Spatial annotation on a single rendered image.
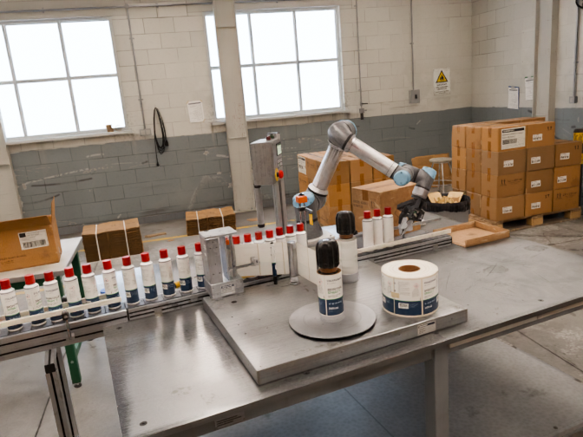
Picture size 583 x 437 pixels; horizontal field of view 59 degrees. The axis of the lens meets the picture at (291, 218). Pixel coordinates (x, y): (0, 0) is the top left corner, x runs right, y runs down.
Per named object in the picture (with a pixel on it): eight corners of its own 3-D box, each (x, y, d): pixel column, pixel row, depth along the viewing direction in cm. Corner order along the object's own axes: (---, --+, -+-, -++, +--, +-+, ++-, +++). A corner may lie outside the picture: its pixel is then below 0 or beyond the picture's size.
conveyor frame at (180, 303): (128, 321, 208) (126, 310, 207) (125, 311, 218) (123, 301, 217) (452, 244, 269) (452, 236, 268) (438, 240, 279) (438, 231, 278)
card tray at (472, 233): (465, 247, 263) (465, 240, 262) (433, 236, 286) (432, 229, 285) (509, 237, 274) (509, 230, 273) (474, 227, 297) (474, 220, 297)
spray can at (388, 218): (387, 248, 256) (386, 208, 251) (382, 246, 261) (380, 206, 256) (396, 246, 258) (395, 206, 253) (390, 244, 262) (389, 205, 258)
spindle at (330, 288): (326, 325, 176) (320, 245, 169) (315, 316, 184) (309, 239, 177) (349, 318, 179) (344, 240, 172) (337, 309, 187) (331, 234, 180)
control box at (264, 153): (253, 185, 229) (249, 143, 225) (263, 179, 245) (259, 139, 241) (276, 185, 227) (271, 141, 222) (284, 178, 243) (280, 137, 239)
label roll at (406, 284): (419, 322, 175) (418, 282, 171) (371, 308, 189) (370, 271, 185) (448, 303, 188) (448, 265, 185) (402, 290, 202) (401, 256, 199)
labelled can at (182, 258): (182, 294, 218) (175, 248, 213) (180, 290, 223) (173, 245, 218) (194, 291, 220) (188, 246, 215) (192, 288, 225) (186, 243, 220)
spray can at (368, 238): (367, 253, 251) (364, 212, 246) (361, 251, 256) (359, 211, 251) (376, 251, 253) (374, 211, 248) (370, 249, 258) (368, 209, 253)
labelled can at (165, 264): (164, 298, 215) (157, 251, 210) (162, 294, 220) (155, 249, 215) (177, 296, 217) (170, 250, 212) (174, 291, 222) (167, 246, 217)
